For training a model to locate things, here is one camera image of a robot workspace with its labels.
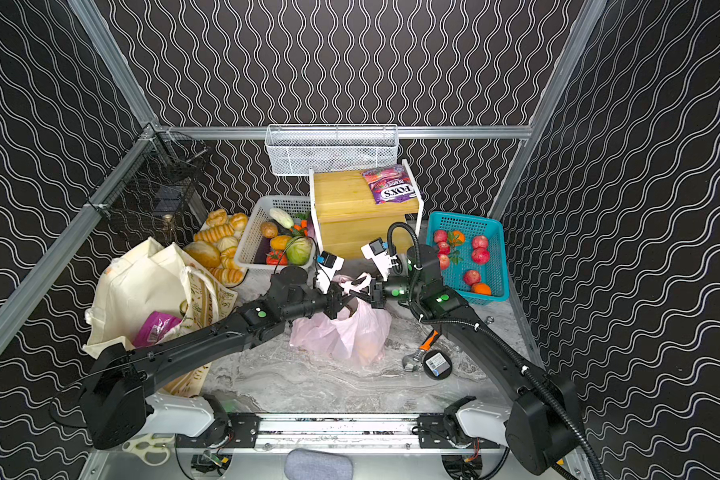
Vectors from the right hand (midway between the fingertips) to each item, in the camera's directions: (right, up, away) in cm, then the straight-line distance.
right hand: (346, 289), depth 70 cm
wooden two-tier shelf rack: (0, +18, +8) cm, 20 cm away
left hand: (+5, -1, +1) cm, 5 cm away
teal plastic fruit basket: (+38, +15, +38) cm, 56 cm away
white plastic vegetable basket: (-36, +15, +36) cm, 53 cm away
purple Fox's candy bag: (+11, +27, +10) cm, 31 cm away
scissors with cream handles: (-47, -38, +2) cm, 60 cm away
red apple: (+45, +8, +35) cm, 58 cm away
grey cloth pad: (-9, -40, -2) cm, 40 cm away
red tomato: (-25, +7, +33) cm, 42 cm away
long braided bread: (-52, +16, +43) cm, 69 cm away
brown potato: (-30, +17, +37) cm, 51 cm away
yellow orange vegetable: (-26, +12, +37) cm, 47 cm away
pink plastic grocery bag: (+3, -10, 0) cm, 11 cm away
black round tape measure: (+25, -23, +14) cm, 36 cm away
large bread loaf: (-52, +9, +35) cm, 63 cm away
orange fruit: (+42, -3, +25) cm, 49 cm away
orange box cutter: (+24, -18, +19) cm, 36 cm away
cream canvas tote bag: (-51, +2, +7) cm, 52 cm away
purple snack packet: (-51, -11, +8) cm, 52 cm away
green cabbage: (-17, +9, +30) cm, 36 cm away
